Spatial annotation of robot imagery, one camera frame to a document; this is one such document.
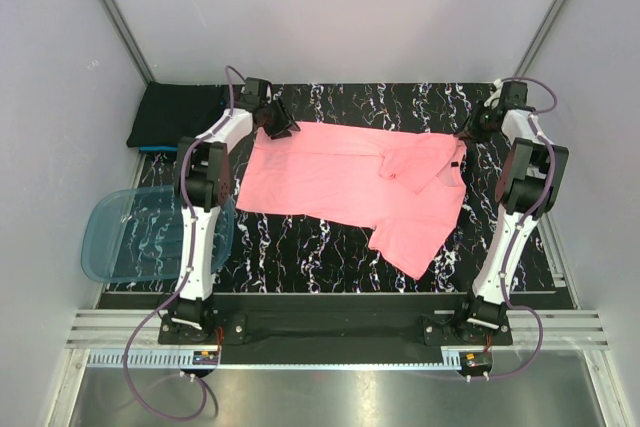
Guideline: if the pink t shirt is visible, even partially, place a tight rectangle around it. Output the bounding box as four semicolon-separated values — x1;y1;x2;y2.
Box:
237;122;466;280

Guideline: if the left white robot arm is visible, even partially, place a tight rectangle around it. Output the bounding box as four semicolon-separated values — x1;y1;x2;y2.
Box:
168;77;299;343

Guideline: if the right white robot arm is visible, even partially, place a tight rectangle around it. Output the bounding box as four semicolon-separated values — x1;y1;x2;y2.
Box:
450;77;569;344

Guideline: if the folded black t shirt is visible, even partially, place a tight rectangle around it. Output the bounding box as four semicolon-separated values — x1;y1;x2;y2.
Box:
126;82;225;149

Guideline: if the folded blue t shirt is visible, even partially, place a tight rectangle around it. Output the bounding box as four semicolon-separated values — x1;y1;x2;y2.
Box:
139;146;178;154

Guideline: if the blue plastic bin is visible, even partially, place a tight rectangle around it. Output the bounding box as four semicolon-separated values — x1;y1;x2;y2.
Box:
80;183;236;286

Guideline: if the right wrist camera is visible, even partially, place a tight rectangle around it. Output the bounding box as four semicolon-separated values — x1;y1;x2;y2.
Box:
484;79;504;109

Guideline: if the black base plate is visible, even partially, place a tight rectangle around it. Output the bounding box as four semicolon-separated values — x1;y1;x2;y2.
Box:
158;293;512;346

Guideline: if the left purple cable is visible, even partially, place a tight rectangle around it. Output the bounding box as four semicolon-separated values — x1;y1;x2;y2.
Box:
122;64;219;421

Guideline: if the aluminium frame rail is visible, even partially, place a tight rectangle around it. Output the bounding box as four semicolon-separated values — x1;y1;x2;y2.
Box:
66;309;609;370

